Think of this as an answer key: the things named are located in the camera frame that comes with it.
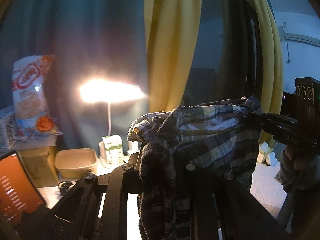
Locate snack chip bag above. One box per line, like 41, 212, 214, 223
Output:
12, 55, 62, 141

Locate white desk lamp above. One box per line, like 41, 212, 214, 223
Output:
79, 79, 146, 136

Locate plaid blue cream pants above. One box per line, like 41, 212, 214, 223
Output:
127, 96, 262, 239

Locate black coiled cable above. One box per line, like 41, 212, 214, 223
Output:
57, 180, 75, 196

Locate white illustrated box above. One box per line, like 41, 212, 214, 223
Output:
0, 105, 17, 149

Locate white phone charger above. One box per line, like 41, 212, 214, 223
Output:
128, 141, 139, 153

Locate yellow curtain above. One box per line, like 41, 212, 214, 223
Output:
243, 0, 284, 145
144, 0, 202, 112

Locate yellow curtain left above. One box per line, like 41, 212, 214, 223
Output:
144, 0, 202, 112

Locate tablet with red screen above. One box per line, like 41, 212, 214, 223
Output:
0, 151, 46, 227

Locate green white milk carton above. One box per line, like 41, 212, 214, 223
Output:
100, 135, 123, 165

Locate right gloved hand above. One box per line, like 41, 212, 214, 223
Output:
280, 146, 319, 193

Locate brown cardboard box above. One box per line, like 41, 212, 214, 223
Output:
20, 146, 59, 187

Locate tan plastic food container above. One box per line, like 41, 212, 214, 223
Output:
55, 148, 98, 179

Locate yellow curtain right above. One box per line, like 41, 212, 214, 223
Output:
243, 0, 284, 145

